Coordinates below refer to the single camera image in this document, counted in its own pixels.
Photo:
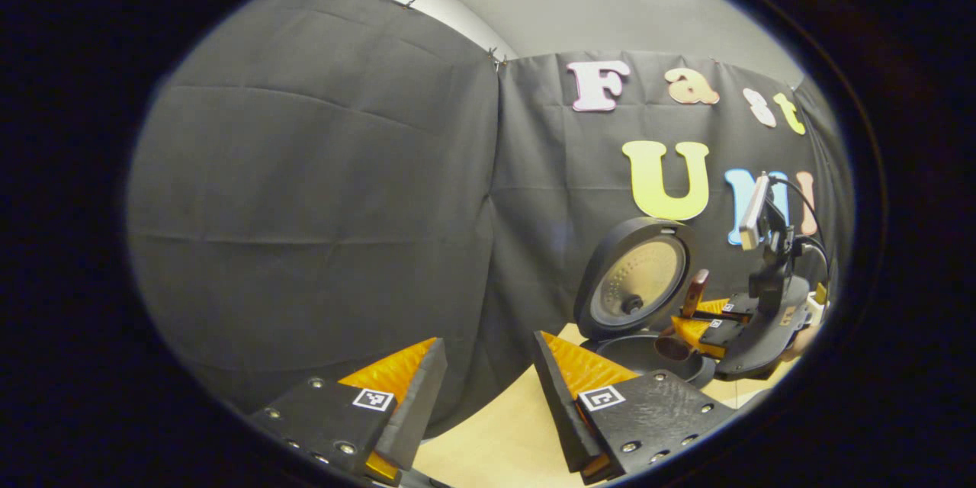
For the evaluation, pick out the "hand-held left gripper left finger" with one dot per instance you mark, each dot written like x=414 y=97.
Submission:
x=415 y=412

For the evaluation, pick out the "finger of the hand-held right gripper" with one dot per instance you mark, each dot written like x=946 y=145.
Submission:
x=732 y=309
x=713 y=335

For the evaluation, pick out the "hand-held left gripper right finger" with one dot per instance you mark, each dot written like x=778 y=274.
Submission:
x=557 y=404

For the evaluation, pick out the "brown wooden spoon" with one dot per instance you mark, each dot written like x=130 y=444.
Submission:
x=695 y=290

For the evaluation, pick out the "silver black rice cooker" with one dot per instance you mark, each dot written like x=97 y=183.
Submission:
x=633 y=282

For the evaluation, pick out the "brown toast slice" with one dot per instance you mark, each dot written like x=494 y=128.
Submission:
x=820 y=293

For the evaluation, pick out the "black backdrop cloth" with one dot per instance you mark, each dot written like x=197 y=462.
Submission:
x=343 y=206

